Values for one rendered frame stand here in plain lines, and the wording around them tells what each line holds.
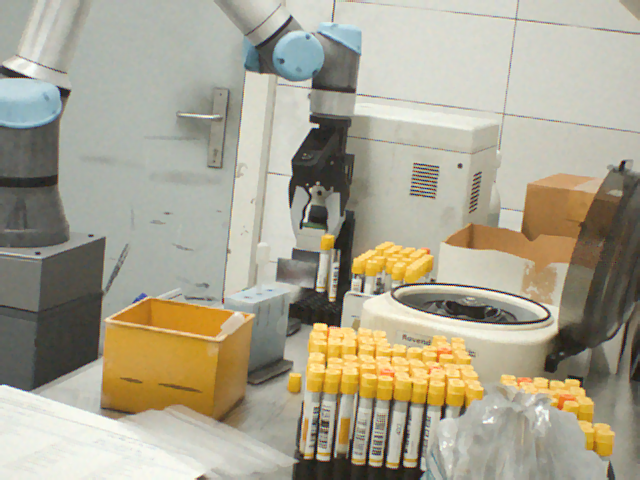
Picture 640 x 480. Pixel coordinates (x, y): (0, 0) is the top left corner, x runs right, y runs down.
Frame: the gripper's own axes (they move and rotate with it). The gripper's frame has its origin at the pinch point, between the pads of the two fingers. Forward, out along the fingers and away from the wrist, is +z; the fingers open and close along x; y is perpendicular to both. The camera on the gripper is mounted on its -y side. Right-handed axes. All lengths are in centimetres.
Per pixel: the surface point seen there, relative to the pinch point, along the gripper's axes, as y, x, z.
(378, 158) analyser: 9.0, -7.2, -13.5
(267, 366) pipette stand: -51, -11, 8
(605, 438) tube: -86, -55, -2
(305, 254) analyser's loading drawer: -2.5, 0.3, 2.8
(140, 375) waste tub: -75, -5, 4
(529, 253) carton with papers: 3.8, -35.5, -2.4
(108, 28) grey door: 135, 112, -28
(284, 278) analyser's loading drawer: -8.0, 1.6, 6.2
